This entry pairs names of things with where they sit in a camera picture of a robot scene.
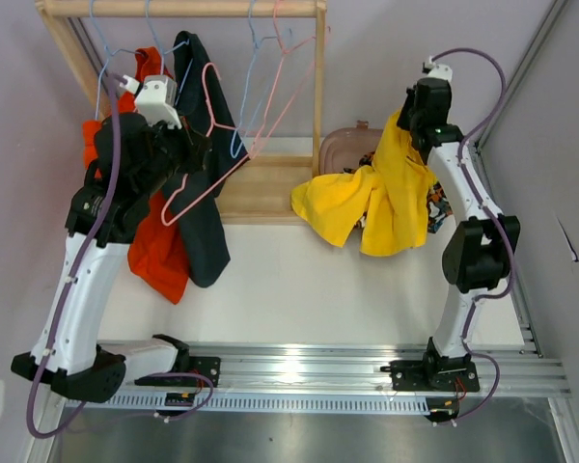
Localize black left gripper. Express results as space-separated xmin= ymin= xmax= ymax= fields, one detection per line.
xmin=136 ymin=110 xmax=210 ymax=198

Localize pink wire hanger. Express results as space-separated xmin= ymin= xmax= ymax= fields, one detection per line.
xmin=160 ymin=62 xmax=250 ymax=227
xmin=248 ymin=0 xmax=317 ymax=159

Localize yellow shorts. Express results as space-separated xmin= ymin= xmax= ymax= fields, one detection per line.
xmin=290 ymin=111 xmax=437 ymax=257

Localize camouflage orange black shorts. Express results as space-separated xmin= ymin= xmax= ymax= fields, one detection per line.
xmin=343 ymin=151 xmax=453 ymax=234

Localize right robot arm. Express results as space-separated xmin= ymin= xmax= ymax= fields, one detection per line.
xmin=387 ymin=77 xmax=520 ymax=393

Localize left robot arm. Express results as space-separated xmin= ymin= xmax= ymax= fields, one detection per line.
xmin=11 ymin=112 xmax=210 ymax=403

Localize pink plastic basket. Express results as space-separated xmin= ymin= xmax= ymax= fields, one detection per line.
xmin=318 ymin=121 xmax=383 ymax=175

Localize wooden clothes rack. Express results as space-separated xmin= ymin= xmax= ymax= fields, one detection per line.
xmin=35 ymin=1 xmax=327 ymax=225

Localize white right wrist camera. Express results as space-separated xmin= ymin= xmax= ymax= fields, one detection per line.
xmin=422 ymin=57 xmax=453 ymax=83

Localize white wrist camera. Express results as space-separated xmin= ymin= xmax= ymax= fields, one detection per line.
xmin=119 ymin=74 xmax=182 ymax=129
xmin=422 ymin=57 xmax=453 ymax=83

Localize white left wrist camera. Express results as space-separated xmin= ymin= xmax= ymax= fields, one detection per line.
xmin=119 ymin=74 xmax=182 ymax=129

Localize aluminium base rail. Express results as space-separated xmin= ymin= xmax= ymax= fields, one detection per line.
xmin=91 ymin=340 xmax=573 ymax=399

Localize white slotted cable duct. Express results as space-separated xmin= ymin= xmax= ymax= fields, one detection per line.
xmin=89 ymin=391 xmax=429 ymax=416

